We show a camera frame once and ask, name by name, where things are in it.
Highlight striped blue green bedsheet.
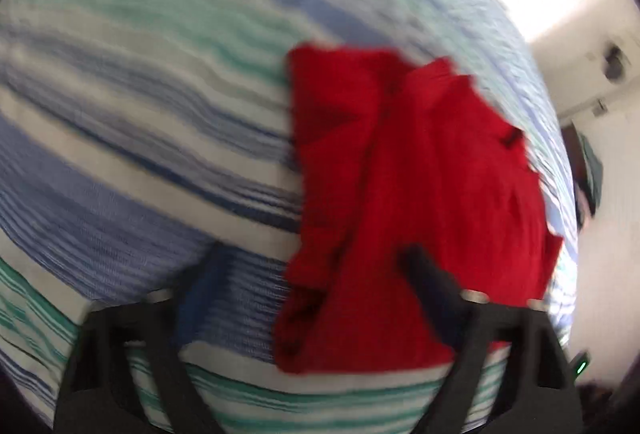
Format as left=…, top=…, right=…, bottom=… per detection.
left=0, top=0, right=581, bottom=434

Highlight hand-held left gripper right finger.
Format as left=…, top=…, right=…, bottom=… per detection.
left=400, top=244, right=586, bottom=434

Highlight red sweater with white animal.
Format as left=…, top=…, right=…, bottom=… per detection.
left=272, top=43, right=565, bottom=375

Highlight dark wall fan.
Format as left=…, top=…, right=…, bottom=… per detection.
left=600, top=42, right=628, bottom=82

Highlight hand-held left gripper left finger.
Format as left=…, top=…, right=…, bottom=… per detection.
left=52, top=241, right=226, bottom=434

